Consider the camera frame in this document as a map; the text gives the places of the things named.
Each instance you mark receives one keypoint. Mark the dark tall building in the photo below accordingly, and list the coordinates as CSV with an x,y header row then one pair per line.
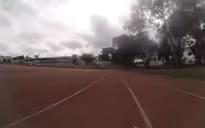
x,y
120,41

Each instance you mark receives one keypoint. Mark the row of dark trees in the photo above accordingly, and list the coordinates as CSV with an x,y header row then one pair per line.
x,y
130,53

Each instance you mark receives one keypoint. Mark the row of low buildings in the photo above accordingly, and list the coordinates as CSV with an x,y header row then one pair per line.
x,y
33,60

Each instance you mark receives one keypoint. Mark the large dark tree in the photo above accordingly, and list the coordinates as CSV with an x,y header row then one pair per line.
x,y
176,30

